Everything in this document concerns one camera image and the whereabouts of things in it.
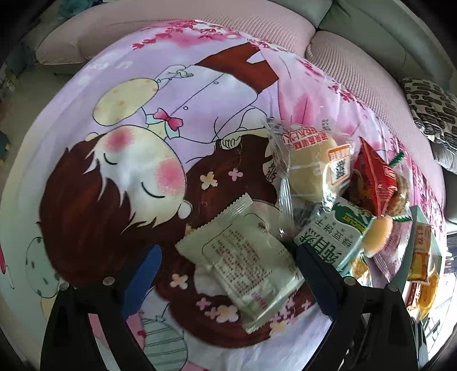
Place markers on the clear cookie packet green trim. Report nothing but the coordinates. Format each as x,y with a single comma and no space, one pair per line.
403,192

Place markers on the orange and cream biscuit packet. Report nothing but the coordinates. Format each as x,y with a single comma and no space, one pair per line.
419,257

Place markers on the round cream pastry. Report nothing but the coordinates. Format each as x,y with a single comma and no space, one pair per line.
376,235

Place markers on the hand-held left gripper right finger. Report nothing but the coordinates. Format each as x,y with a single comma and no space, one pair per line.
319,281

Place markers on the pink printed blanket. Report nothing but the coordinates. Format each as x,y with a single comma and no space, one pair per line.
125,117

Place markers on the red triangular snack packet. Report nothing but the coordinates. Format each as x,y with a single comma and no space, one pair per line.
378,178

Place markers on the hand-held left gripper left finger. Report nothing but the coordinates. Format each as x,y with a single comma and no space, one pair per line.
142,281

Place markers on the yellow clear cake packet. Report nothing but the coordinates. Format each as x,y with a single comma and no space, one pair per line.
430,296

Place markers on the dark grey pillow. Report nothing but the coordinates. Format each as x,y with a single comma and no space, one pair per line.
446,157

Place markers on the pink sofa seat cover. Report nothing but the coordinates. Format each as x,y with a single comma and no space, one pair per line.
357,64

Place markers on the black and white patterned pillow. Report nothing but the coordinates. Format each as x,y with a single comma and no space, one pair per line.
432,107

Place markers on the cream white snack packet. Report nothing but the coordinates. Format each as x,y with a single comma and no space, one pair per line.
242,264

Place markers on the green biscuit packet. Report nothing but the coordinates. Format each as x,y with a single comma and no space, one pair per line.
335,235

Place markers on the clear bun packet orange label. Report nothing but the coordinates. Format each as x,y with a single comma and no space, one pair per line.
310,171

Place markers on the pink snack packet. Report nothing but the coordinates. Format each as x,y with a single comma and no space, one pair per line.
391,257

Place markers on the white box with teal rim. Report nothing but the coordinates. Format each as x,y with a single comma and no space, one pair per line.
414,214

